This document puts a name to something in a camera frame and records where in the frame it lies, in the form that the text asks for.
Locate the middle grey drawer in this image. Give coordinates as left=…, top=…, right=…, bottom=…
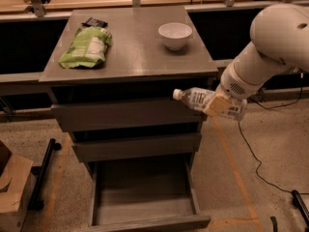
left=72, top=132, right=201, bottom=162

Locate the black bar right corner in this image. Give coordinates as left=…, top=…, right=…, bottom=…
left=292, top=190, right=309, bottom=226

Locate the green snack bag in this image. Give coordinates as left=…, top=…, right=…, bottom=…
left=58, top=26, right=112, bottom=69

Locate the open bottom grey drawer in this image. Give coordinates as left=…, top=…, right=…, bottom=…
left=85, top=155, right=211, bottom=232

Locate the black metal bar left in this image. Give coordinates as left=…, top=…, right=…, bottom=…
left=28, top=138, right=62, bottom=211

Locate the small black packet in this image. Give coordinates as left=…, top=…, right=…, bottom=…
left=83, top=17, right=108, bottom=28

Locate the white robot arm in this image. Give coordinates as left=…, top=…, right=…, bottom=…
left=204, top=3, right=309, bottom=117

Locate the clear plastic water bottle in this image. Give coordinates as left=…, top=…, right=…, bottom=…
left=173, top=87, right=247, bottom=121

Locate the black floor cable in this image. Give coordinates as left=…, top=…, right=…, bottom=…
left=237, top=80, right=309, bottom=195

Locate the brown cardboard box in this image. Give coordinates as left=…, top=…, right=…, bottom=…
left=0, top=141, right=35, bottom=232

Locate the grey metal rail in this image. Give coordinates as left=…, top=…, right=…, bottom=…
left=0, top=58, right=309, bottom=97

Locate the grey drawer cabinet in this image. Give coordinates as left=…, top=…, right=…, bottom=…
left=39, top=6, right=219, bottom=232

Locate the metal bracket upper left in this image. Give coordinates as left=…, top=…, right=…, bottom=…
left=30, top=0, right=45, bottom=17

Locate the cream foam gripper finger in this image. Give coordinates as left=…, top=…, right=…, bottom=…
left=204, top=95, right=232, bottom=117

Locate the white ceramic bowl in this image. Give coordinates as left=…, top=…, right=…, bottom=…
left=158, top=22, right=193, bottom=50

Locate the top grey drawer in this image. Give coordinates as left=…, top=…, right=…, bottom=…
left=51, top=99, right=206, bottom=131

